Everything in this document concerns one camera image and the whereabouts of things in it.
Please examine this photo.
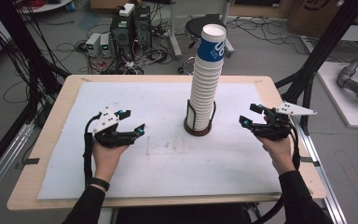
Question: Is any blue and white paper cup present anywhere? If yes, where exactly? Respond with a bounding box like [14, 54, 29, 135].
[196, 23, 228, 68]

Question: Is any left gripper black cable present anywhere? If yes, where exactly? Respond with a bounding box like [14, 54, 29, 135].
[82, 112, 103, 189]

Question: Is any black computer tower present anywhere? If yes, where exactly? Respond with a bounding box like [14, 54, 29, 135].
[109, 13, 136, 62]
[133, 5, 153, 51]

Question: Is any black wristband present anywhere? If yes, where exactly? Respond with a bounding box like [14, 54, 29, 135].
[85, 176, 111, 192]

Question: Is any person's left hand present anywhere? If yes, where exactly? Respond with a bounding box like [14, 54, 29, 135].
[91, 140, 131, 185]

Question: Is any grey metal stand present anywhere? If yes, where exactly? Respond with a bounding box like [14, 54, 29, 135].
[167, 0, 185, 61]

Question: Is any grey power supply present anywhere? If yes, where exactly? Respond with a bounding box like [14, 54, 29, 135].
[100, 33, 113, 58]
[85, 32, 103, 57]

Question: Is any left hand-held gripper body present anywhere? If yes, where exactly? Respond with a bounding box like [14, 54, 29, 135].
[91, 105, 138, 149]

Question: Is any black frame post with cables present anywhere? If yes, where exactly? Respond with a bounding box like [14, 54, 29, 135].
[0, 0, 71, 132]

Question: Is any person's right hand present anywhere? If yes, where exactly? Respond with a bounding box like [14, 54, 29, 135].
[256, 135, 297, 176]

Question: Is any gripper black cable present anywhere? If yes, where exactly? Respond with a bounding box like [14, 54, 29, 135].
[82, 112, 103, 189]
[250, 119, 303, 224]

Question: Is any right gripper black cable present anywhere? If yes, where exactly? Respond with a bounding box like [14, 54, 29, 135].
[250, 119, 303, 224]

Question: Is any cardboard box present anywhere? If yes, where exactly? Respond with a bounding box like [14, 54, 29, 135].
[286, 0, 358, 39]

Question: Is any white foam mat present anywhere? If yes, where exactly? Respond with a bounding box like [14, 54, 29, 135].
[36, 80, 283, 201]

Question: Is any white box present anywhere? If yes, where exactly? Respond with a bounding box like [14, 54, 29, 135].
[118, 3, 136, 18]

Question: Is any tangle of floor cables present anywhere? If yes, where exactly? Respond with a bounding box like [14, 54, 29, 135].
[55, 38, 183, 76]

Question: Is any white platform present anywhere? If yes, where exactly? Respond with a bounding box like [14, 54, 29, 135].
[316, 61, 358, 130]

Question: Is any black round stool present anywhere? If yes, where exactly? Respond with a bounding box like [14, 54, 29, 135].
[184, 13, 236, 59]

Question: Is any aluminium rail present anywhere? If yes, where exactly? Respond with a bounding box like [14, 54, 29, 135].
[292, 118, 350, 224]
[0, 120, 35, 207]

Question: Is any black wire cup holder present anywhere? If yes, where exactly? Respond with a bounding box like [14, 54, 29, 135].
[183, 99, 218, 137]

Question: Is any stack of white cups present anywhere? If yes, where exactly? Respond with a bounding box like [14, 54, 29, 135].
[188, 57, 225, 132]

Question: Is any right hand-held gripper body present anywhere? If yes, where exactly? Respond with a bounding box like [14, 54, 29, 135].
[251, 101, 318, 142]

